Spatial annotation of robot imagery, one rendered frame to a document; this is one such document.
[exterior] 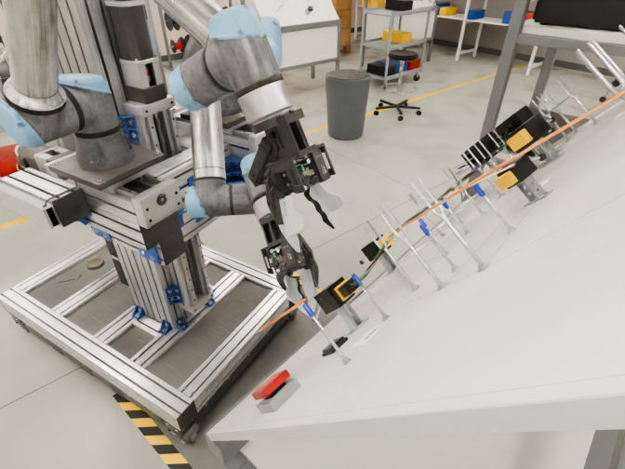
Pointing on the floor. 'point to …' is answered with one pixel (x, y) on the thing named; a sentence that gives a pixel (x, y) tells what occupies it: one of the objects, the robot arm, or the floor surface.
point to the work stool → (400, 80)
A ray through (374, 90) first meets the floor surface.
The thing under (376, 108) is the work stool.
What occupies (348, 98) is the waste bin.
